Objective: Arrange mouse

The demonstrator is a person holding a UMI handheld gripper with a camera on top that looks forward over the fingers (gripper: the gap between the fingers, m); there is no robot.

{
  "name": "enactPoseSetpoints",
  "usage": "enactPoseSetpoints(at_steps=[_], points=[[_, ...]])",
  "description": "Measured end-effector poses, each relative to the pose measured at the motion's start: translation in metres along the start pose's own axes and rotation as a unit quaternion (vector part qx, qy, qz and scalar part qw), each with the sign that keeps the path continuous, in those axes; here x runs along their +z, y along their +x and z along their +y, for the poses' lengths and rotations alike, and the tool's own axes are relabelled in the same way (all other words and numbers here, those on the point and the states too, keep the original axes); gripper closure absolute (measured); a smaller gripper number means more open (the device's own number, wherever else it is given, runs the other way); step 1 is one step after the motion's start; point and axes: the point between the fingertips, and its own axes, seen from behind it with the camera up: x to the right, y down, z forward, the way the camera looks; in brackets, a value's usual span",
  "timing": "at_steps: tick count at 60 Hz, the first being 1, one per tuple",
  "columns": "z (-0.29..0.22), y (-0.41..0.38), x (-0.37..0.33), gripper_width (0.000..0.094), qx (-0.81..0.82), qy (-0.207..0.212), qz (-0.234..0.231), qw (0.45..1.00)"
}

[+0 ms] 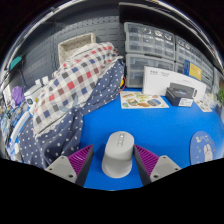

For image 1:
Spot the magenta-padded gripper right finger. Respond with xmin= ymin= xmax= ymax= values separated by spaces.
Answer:
xmin=133 ymin=143 xmax=183 ymax=187

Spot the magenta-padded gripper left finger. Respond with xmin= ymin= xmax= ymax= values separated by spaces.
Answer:
xmin=44 ymin=143 xmax=95 ymax=188

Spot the light grey computer mouse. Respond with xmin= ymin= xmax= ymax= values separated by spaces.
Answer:
xmin=101 ymin=130 xmax=136 ymax=179

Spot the navy polka dot cloth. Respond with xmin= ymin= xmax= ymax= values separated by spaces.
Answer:
xmin=18 ymin=59 xmax=126 ymax=170

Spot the colourful sticker sheet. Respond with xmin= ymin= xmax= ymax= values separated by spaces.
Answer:
xmin=119 ymin=90 xmax=170 ymax=110
xmin=194 ymin=99 xmax=214 ymax=113

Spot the small black box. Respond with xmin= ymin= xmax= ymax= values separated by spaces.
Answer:
xmin=165 ymin=82 xmax=195 ymax=108

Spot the white boxy device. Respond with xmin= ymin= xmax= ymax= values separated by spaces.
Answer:
xmin=24 ymin=84 xmax=44 ymax=106

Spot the clear plastic container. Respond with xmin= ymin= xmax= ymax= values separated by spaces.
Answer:
xmin=203 ymin=93 xmax=218 ymax=108

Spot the long white keyboard box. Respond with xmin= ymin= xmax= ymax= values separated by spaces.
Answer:
xmin=142 ymin=65 xmax=208 ymax=101

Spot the purple bag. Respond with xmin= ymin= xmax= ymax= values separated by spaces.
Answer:
xmin=11 ymin=85 xmax=26 ymax=107

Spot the green potted plant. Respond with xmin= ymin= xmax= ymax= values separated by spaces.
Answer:
xmin=215 ymin=86 xmax=224 ymax=124

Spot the yellow red packet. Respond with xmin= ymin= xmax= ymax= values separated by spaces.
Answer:
xmin=120 ymin=76 xmax=127 ymax=93

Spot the yellow and blue box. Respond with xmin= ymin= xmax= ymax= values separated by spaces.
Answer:
xmin=183 ymin=59 xmax=203 ymax=82

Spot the teal holder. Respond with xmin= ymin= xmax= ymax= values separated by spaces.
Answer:
xmin=9 ymin=54 xmax=24 ymax=71

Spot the white woven basket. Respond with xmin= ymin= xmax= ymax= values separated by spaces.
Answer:
xmin=57 ymin=32 xmax=98 ymax=66

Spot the dark grey pegboard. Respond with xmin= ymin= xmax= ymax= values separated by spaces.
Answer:
xmin=19 ymin=14 xmax=126 ymax=88

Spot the dark wall shelf unit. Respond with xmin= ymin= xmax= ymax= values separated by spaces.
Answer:
xmin=118 ymin=1 xmax=219 ymax=59

